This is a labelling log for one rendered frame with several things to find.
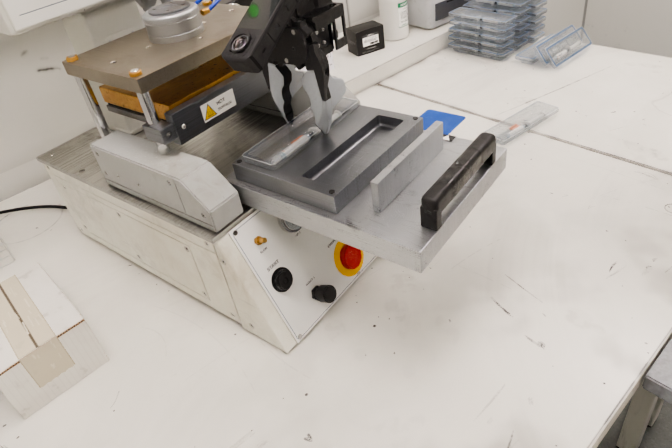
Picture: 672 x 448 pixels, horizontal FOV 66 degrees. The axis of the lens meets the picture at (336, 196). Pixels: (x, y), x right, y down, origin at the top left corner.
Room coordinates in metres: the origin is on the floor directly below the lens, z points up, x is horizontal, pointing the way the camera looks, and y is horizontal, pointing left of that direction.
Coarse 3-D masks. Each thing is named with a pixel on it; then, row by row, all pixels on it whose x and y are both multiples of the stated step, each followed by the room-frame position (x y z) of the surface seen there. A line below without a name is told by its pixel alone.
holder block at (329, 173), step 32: (352, 128) 0.61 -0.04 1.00; (384, 128) 0.63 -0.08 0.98; (416, 128) 0.60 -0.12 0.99; (288, 160) 0.56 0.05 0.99; (320, 160) 0.55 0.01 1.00; (352, 160) 0.56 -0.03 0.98; (384, 160) 0.54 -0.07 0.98; (288, 192) 0.51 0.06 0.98; (320, 192) 0.48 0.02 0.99; (352, 192) 0.49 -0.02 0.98
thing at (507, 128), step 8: (536, 104) 1.00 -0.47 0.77; (544, 104) 1.00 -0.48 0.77; (520, 112) 0.98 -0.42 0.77; (528, 112) 0.97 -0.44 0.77; (536, 112) 0.97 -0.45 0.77; (544, 112) 0.96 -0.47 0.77; (504, 120) 0.95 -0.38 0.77; (512, 120) 0.95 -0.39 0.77; (520, 120) 0.94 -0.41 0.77; (528, 120) 0.94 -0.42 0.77; (536, 120) 0.93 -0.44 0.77; (496, 128) 0.93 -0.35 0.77; (504, 128) 0.92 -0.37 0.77; (512, 128) 0.92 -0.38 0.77; (520, 128) 0.91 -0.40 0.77; (496, 136) 0.90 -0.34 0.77; (504, 136) 0.89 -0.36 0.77
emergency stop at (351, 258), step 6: (348, 246) 0.59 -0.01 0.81; (342, 252) 0.58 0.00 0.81; (348, 252) 0.59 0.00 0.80; (354, 252) 0.59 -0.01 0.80; (360, 252) 0.60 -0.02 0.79; (342, 258) 0.58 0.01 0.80; (348, 258) 0.58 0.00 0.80; (354, 258) 0.59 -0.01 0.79; (360, 258) 0.59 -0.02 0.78; (342, 264) 0.58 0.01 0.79; (348, 264) 0.57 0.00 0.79; (354, 264) 0.58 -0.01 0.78
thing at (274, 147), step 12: (336, 108) 0.66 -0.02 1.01; (300, 120) 0.64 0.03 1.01; (312, 120) 0.63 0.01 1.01; (276, 132) 0.62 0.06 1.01; (288, 132) 0.61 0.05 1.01; (300, 132) 0.61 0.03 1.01; (312, 132) 0.60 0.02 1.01; (264, 144) 0.59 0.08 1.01; (276, 144) 0.59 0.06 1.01; (288, 144) 0.58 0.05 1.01; (252, 156) 0.57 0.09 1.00; (264, 156) 0.56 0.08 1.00; (276, 156) 0.56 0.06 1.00
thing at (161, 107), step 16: (208, 64) 0.77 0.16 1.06; (224, 64) 0.76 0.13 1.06; (176, 80) 0.72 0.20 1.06; (192, 80) 0.71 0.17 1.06; (208, 80) 0.70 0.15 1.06; (112, 96) 0.73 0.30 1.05; (128, 96) 0.70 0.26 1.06; (160, 96) 0.67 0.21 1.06; (176, 96) 0.66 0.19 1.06; (192, 96) 0.66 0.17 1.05; (128, 112) 0.71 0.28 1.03; (160, 112) 0.65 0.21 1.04
